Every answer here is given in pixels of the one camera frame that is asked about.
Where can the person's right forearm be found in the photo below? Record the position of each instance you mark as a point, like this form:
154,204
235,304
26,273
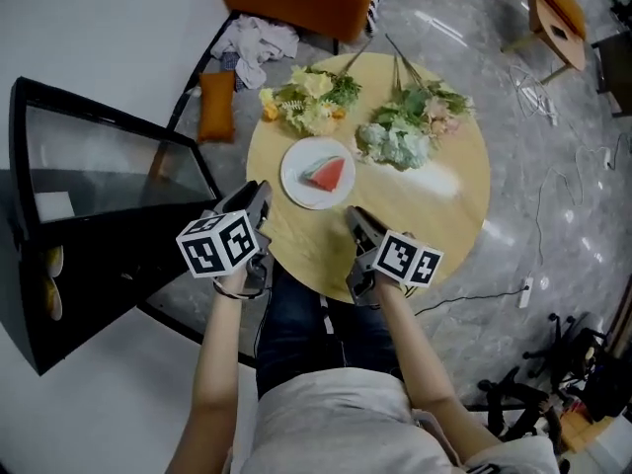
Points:
424,363

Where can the wooden chair with orange seat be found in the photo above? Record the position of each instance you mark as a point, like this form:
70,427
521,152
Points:
558,13

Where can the plate of yellow food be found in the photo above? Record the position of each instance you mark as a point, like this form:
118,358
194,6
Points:
54,300
55,260

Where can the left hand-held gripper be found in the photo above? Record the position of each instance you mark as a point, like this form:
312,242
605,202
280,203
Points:
217,242

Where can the person's left forearm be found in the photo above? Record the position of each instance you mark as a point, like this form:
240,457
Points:
217,363

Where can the red watermelon slice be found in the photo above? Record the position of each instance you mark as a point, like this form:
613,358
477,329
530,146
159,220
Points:
326,175

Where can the orange cushion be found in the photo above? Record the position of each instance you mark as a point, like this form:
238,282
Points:
216,106

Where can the black cabinet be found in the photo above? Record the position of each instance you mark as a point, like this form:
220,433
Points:
617,72

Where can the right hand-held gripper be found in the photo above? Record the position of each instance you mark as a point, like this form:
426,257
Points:
405,260

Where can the black office chair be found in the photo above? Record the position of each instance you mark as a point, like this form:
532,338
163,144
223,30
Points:
553,378

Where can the black wrist band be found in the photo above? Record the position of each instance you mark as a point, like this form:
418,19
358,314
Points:
237,294

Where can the pile of light clothes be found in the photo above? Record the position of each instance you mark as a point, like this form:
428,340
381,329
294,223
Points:
257,45

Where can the orange cardboard box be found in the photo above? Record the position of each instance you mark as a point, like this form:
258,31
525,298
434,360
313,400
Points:
575,427

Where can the white square pad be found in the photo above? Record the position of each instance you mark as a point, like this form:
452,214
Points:
55,207

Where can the blue and pink flower bouquet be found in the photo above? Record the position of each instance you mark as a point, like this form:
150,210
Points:
410,126

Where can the person's blue jeans legs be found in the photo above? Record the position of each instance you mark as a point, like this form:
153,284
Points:
306,334

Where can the white power strip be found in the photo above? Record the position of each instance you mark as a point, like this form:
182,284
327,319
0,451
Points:
526,292

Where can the black glass-door fridge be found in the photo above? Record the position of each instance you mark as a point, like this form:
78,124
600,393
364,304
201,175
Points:
99,264

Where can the person's grey shirt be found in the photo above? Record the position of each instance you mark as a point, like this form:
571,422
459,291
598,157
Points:
345,427

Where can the white plate with watermelon food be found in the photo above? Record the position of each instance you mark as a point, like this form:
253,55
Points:
306,188

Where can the yellow artificial flower bouquet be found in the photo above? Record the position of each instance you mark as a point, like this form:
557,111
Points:
311,102

